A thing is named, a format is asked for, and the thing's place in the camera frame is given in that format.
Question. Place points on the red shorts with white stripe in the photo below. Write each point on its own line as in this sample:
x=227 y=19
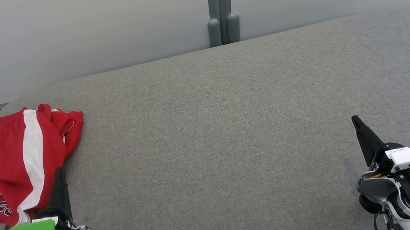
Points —
x=3 y=163

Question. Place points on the grey partition post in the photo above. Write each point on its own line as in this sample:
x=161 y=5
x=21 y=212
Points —
x=221 y=7

